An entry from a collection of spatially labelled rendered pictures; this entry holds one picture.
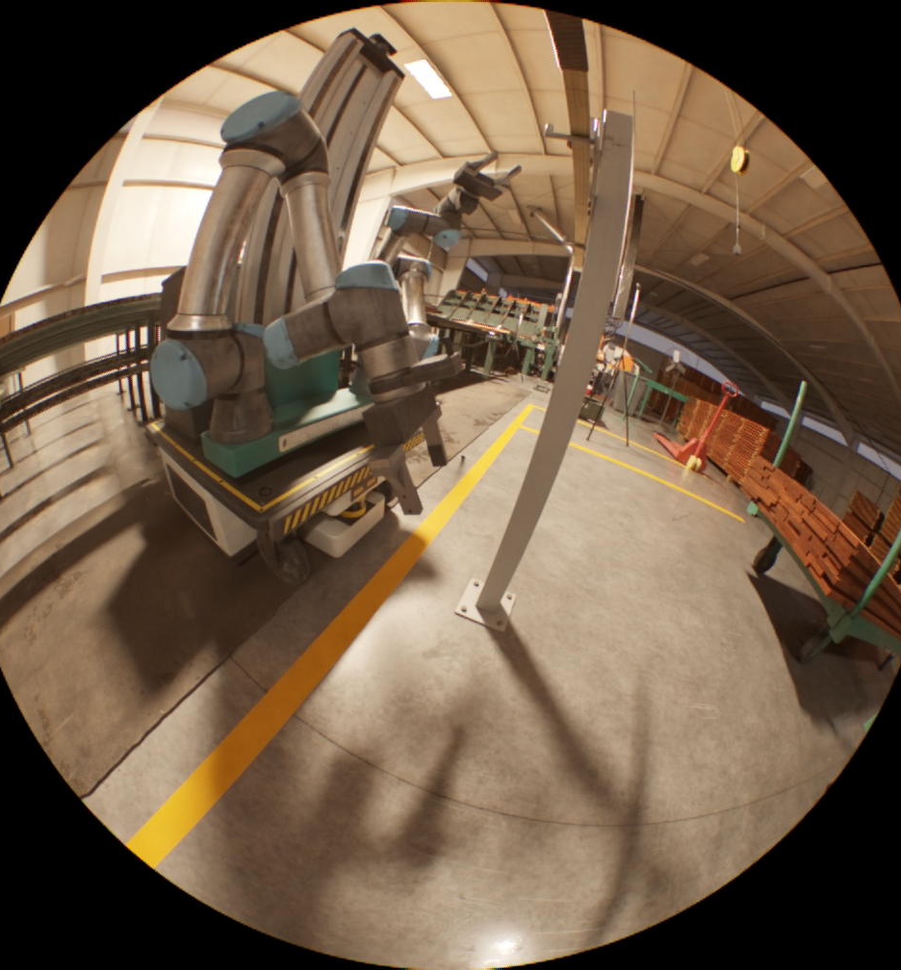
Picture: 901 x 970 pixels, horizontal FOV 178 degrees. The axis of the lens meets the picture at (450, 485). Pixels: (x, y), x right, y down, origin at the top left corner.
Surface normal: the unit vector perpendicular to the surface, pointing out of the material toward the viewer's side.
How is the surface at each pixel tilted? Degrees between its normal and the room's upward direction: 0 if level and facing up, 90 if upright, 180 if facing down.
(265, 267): 90
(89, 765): 0
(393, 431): 97
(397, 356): 79
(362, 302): 90
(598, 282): 90
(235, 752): 0
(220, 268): 99
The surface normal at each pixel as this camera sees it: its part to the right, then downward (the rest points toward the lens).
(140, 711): 0.18, -0.85
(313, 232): 0.39, 0.41
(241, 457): 0.91, 0.33
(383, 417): -0.25, 0.55
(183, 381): 0.00, 0.61
